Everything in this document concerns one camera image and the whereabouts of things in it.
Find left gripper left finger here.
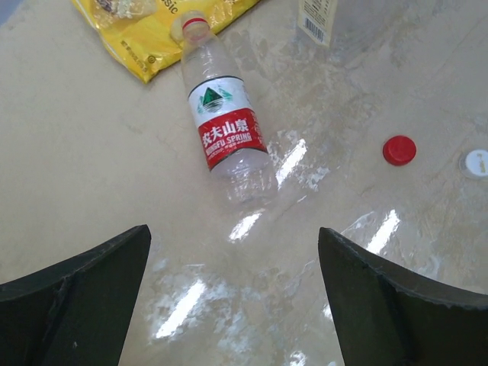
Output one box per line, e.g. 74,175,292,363
1,225,151,365

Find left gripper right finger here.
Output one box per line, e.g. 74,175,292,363
318,228,487,365

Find small white bottle cap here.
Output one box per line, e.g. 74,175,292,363
459,149,488,180

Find red label water bottle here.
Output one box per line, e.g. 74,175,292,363
171,10,278,205

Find yellow chips bag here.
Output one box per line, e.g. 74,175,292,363
72,1,258,84

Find wide clear plastic bottle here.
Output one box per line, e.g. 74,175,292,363
297,0,386,65

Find red bottle cap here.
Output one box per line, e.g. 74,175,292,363
382,135,417,166

